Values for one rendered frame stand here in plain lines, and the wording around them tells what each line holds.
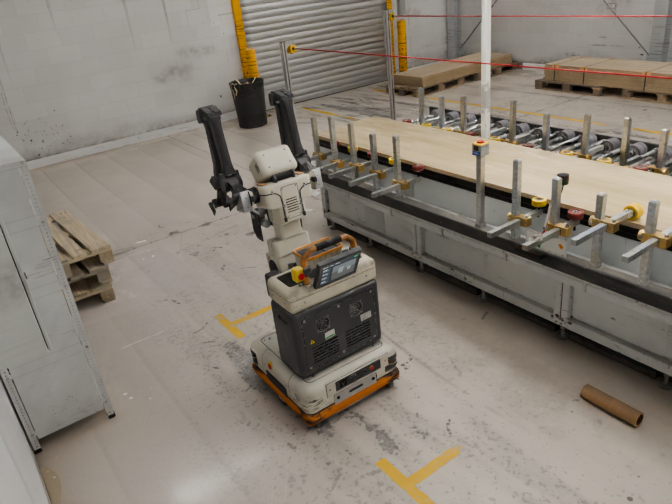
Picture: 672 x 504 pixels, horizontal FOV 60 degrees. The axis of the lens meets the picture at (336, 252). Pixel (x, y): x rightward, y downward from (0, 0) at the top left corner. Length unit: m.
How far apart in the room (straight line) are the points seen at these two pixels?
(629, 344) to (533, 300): 0.64
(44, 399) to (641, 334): 3.22
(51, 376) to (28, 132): 6.45
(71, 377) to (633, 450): 2.89
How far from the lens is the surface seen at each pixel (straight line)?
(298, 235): 3.24
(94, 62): 9.71
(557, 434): 3.26
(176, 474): 3.27
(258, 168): 3.08
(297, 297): 2.87
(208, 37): 10.29
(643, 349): 3.64
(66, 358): 3.50
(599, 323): 3.72
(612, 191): 3.68
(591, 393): 3.43
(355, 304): 3.13
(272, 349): 3.43
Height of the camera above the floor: 2.22
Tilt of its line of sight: 26 degrees down
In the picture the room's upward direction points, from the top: 7 degrees counter-clockwise
